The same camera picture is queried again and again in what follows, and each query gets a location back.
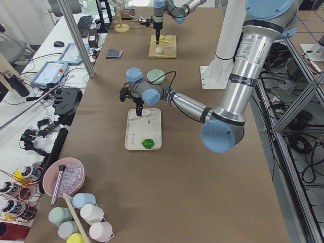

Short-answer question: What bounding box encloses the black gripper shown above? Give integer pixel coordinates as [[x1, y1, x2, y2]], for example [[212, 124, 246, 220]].
[[154, 22, 163, 45], [132, 96, 144, 117]]

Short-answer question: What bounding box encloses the white ceramic spoon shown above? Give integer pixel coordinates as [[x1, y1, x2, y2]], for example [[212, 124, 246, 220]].
[[128, 109, 154, 120]]

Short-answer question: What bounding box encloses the white steamed bun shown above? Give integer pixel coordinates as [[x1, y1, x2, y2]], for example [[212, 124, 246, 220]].
[[155, 47, 164, 54]]

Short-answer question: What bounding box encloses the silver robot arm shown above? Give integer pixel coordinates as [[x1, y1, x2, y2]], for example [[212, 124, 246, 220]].
[[152, 0, 206, 45], [126, 1, 298, 153]]

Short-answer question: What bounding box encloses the mint green bowl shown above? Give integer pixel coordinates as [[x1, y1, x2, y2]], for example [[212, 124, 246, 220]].
[[147, 69, 165, 85]]

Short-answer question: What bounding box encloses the pink bowl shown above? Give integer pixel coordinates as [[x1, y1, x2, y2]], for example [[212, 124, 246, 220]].
[[43, 157, 86, 197]]

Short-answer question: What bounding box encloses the metal tube in bowl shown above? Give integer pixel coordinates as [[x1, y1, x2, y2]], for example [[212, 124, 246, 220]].
[[50, 165, 66, 206]]

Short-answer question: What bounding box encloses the yellow plastic knife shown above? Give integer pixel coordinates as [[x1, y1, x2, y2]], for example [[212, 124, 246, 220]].
[[158, 40, 173, 44]]

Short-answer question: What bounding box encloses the metal scoop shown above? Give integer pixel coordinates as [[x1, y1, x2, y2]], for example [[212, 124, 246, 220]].
[[130, 15, 147, 25]]

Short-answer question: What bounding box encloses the bamboo cutting board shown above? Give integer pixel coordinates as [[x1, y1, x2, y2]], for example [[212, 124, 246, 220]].
[[148, 35, 177, 58]]

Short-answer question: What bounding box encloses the beige serving tray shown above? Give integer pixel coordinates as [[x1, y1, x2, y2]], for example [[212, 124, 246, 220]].
[[125, 108, 162, 150]]

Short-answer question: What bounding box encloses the wooden mug tree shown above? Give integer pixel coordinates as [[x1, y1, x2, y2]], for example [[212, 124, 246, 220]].
[[114, 1, 130, 33]]

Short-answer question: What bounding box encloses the green lime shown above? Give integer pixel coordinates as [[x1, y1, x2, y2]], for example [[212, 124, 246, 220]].
[[142, 138, 155, 148]]

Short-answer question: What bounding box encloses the grey folded cloth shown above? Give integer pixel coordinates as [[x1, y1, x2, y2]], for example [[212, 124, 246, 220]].
[[105, 49, 124, 59]]

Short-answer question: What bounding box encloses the black keyboard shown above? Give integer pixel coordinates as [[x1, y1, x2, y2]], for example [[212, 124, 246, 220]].
[[77, 15, 93, 38]]

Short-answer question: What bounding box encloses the teach pendant far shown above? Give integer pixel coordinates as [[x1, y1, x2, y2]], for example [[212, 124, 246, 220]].
[[58, 43, 82, 65]]

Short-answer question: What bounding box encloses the teach pendant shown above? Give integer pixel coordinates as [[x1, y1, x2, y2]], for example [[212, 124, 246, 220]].
[[58, 43, 82, 65], [30, 61, 68, 87]]

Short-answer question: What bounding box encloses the teach pendant near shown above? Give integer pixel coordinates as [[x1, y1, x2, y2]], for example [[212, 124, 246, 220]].
[[30, 61, 68, 87]]

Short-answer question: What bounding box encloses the black computer mouse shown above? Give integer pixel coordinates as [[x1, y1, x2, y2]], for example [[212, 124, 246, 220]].
[[53, 41, 65, 48]]

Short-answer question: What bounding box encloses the blue plastic cup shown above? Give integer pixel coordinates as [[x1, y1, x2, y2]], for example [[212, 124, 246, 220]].
[[72, 193, 96, 209]]

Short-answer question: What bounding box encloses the white plastic cup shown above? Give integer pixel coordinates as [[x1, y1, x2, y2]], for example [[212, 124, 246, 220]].
[[80, 204, 104, 225]]

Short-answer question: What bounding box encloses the black water bottle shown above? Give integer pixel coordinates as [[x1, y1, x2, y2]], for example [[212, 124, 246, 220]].
[[1, 70, 30, 97]]

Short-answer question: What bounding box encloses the pink plastic cup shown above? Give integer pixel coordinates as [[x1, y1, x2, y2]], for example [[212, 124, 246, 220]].
[[89, 222, 113, 242]]

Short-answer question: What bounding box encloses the green plastic cup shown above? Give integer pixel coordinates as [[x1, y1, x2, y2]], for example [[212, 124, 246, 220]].
[[48, 207, 72, 227]]

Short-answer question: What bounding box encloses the grey plastic cup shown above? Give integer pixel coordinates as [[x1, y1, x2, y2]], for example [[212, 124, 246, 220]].
[[58, 221, 79, 240]]

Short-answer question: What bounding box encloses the yellow plastic cup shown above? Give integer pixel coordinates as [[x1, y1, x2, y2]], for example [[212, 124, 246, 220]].
[[66, 233, 85, 243]]

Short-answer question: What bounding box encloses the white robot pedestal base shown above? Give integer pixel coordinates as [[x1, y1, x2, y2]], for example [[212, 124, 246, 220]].
[[200, 0, 246, 89]]

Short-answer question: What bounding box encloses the aluminium frame post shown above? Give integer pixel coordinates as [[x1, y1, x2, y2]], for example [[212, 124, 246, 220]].
[[57, 0, 95, 78]]

